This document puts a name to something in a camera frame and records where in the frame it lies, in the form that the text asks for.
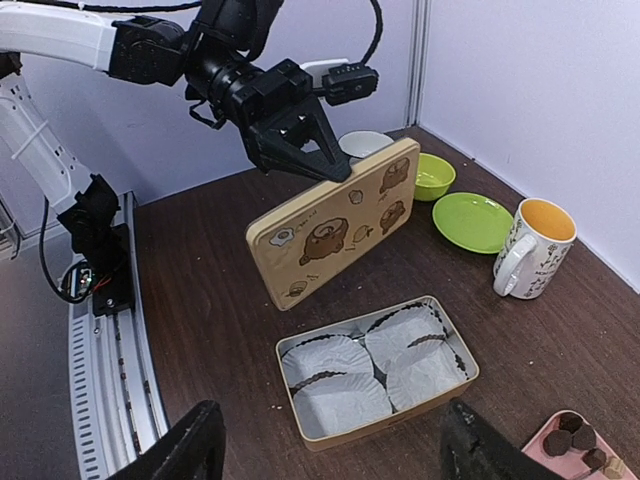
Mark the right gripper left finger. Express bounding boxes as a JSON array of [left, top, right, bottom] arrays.
[[110, 400, 226, 479]]

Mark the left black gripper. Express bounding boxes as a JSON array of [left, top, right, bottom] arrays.
[[224, 59, 352, 182]]

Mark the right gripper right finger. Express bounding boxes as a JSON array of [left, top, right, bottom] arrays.
[[440, 399, 555, 480]]

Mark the bear print tin lid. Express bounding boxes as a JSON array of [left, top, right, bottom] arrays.
[[245, 138, 420, 311]]

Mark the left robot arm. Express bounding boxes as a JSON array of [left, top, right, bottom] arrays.
[[1, 1, 351, 274]]

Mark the dark chocolate piece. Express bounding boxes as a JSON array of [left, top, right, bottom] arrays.
[[571, 423, 597, 451], [542, 429, 572, 457], [558, 411, 584, 435], [582, 448, 608, 471]]

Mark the light caramel chocolate piece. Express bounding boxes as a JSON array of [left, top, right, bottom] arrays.
[[603, 457, 627, 480]]

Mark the black white dotted cup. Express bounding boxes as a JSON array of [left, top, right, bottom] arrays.
[[338, 130, 394, 161]]

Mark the white paper cupcake liner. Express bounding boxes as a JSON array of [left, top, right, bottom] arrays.
[[281, 334, 374, 387], [386, 341, 467, 411], [293, 373, 393, 440], [364, 302, 446, 373]]

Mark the pink plastic tray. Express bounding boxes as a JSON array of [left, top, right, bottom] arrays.
[[521, 409, 639, 480]]

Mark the green small bowl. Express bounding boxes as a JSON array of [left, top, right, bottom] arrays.
[[414, 153, 457, 202]]

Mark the beige tin box base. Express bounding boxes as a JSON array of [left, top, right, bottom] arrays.
[[275, 295, 480, 452]]

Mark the green saucer plate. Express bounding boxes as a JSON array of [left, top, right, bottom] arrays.
[[432, 192, 513, 255]]

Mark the white floral mug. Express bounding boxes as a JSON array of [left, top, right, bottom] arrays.
[[493, 198, 577, 300]]

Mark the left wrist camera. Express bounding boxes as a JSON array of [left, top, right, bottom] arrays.
[[300, 58, 379, 106]]

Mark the aluminium front rail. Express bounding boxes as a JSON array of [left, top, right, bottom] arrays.
[[68, 192, 169, 479]]

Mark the left aluminium frame post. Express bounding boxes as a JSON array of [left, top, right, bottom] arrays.
[[404, 0, 432, 127]]

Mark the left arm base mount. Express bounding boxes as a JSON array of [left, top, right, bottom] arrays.
[[57, 174, 134, 316]]

